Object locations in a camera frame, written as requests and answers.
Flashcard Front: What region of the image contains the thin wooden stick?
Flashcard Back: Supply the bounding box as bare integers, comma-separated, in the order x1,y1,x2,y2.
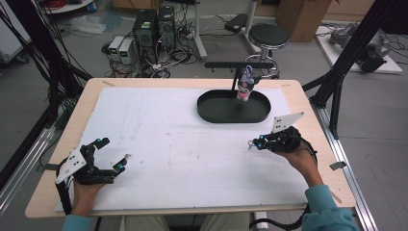
330,191,344,205

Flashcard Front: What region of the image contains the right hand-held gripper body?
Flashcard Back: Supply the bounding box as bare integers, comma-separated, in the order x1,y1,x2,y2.
266,112,305,153

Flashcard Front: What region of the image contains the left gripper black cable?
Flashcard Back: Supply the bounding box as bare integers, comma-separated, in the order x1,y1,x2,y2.
55,167,75,216

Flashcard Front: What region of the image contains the aluminium rail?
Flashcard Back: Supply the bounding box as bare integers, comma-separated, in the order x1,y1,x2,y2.
0,125,58,217
311,105,380,231

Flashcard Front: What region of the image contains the black round stool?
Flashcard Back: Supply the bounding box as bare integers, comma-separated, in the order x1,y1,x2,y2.
242,22,291,80

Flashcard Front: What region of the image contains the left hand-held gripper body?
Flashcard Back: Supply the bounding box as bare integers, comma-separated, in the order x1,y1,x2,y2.
55,144,115,186

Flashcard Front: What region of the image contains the black device on board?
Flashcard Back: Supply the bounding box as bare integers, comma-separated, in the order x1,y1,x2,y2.
356,29,393,74

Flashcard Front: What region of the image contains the plush toy keychain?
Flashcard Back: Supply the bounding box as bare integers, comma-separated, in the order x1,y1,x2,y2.
236,64,263,102

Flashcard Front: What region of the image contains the flat black box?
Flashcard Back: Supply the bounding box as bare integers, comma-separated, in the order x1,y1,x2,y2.
223,13,249,35

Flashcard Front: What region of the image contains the grey tape piece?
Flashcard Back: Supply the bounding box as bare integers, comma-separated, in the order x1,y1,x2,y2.
329,161,348,171

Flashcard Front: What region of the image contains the grey device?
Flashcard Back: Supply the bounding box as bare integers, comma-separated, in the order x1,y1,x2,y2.
329,22,358,48

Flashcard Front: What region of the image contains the person's right hand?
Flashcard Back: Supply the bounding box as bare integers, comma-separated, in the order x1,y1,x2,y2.
274,143,319,177

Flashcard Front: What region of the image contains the black computer tower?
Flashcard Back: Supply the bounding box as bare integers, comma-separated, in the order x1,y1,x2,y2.
157,5,177,51
133,9,159,64

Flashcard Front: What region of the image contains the white power supply unit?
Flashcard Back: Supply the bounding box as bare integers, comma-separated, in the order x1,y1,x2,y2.
108,36,125,61
118,38,135,65

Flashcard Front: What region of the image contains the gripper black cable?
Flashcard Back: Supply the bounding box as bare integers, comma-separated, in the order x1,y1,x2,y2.
55,167,75,216
249,138,319,231

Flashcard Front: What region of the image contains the white desk leg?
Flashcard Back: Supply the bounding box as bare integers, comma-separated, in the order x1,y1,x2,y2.
242,0,262,55
191,0,209,62

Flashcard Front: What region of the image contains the white cylinder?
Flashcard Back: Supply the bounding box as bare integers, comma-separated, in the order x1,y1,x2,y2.
254,211,269,230

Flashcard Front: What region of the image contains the white cabinet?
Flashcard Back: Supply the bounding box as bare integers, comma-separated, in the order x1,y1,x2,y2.
0,0,32,64

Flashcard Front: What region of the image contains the round white table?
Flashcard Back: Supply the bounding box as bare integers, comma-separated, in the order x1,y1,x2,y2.
41,0,96,15

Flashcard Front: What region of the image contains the white floor board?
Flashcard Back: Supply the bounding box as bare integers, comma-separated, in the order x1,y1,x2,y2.
315,24,404,75

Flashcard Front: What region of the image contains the cardboard box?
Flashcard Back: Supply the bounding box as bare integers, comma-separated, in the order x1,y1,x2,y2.
276,0,333,43

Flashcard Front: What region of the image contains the black tray stand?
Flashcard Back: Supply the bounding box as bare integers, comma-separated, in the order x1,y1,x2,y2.
196,62,275,124

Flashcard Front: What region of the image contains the white plastic bag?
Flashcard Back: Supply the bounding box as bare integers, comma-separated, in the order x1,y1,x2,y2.
68,14,107,36

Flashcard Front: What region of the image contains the white table mat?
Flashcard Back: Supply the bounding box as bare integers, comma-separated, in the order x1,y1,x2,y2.
54,87,310,213

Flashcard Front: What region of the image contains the tangle of floor cables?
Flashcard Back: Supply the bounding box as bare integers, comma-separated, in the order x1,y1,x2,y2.
101,13,198,79

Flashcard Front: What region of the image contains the person's left hand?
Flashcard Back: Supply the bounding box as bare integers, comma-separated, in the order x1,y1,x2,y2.
72,180,105,210

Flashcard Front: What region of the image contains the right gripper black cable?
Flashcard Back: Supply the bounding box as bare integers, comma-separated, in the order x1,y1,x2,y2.
249,138,319,231

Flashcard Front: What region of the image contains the black metal frame with cables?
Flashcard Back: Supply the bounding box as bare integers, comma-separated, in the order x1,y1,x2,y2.
0,0,94,191

